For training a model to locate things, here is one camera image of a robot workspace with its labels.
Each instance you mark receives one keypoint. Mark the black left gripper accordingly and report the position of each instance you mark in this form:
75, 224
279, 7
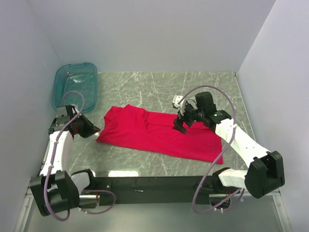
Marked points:
91, 128

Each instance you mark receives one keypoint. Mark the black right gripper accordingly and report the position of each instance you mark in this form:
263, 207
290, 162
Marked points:
178, 122

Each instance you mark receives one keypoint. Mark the red t-shirt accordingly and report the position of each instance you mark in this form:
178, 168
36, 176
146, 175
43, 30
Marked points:
136, 128

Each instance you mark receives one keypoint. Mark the teal transparent plastic bin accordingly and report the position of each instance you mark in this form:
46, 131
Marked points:
74, 87

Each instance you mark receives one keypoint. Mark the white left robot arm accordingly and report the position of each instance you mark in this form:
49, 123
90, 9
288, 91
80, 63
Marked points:
54, 189

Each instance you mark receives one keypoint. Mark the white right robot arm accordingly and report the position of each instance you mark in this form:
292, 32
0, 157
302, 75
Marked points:
265, 169

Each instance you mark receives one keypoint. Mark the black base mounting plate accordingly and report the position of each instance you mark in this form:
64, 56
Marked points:
131, 190

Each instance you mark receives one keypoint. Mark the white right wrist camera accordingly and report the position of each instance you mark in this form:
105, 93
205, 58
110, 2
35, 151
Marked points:
178, 102

